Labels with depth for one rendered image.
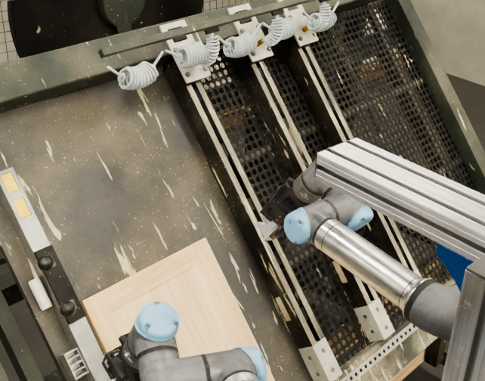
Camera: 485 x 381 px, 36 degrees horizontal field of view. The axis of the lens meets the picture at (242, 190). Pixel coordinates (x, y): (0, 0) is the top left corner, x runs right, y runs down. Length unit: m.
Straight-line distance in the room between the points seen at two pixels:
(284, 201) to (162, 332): 0.64
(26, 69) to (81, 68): 0.15
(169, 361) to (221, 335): 0.84
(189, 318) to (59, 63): 0.78
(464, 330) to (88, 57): 1.43
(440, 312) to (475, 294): 0.55
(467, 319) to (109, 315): 1.23
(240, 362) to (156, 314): 0.17
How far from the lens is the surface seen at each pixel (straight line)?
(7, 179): 1.94
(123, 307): 2.01
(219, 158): 2.23
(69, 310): 1.79
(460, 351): 0.96
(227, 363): 1.32
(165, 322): 1.33
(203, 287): 2.14
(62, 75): 2.04
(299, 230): 1.61
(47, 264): 1.79
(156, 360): 1.32
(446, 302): 1.45
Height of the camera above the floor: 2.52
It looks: 29 degrees down
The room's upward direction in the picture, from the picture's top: 2 degrees clockwise
